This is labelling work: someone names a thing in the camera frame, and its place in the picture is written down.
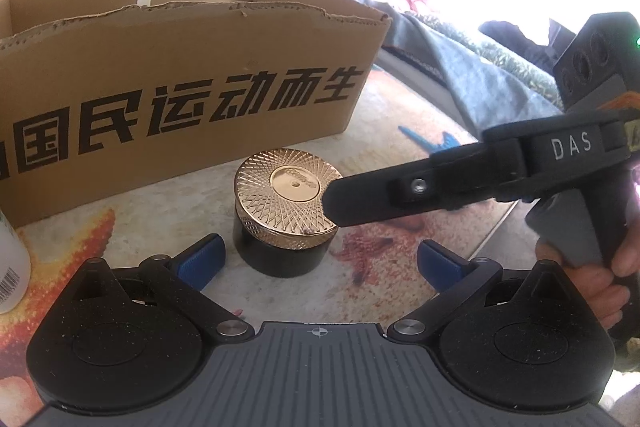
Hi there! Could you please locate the black jar with gold lid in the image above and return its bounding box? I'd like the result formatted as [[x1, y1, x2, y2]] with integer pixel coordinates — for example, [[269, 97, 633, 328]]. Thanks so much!
[[232, 148, 340, 279]]

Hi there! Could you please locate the brown cardboard box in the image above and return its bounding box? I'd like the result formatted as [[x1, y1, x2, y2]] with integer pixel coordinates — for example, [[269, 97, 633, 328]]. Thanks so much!
[[0, 0, 392, 228]]

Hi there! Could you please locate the white pill bottle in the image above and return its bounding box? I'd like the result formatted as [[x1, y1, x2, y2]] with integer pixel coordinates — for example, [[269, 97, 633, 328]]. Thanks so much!
[[0, 207, 32, 315]]

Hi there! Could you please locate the dark grey printed blanket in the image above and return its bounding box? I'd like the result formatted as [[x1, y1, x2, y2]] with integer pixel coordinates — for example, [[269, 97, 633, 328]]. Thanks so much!
[[257, 0, 566, 142]]

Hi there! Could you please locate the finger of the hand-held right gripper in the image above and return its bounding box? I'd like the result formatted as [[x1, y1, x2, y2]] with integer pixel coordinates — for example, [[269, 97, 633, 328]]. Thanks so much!
[[325, 142, 531, 228]]

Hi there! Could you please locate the dark cloth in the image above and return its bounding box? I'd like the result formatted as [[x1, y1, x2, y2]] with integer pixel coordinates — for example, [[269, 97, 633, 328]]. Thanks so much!
[[477, 18, 568, 72]]

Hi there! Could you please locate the dark bed frame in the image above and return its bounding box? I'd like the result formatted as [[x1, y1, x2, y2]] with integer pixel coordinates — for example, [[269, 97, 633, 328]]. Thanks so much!
[[372, 47, 481, 142]]

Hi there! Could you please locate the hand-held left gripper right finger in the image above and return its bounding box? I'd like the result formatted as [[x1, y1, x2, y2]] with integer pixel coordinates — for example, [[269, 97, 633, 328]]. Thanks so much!
[[387, 239, 573, 343]]

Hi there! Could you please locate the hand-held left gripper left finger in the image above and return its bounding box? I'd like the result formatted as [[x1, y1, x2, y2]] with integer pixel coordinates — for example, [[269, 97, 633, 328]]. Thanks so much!
[[65, 234, 253, 340]]

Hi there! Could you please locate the person's right hand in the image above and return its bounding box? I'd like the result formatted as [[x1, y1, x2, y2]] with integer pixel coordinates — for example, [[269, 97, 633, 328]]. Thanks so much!
[[535, 167, 640, 333]]

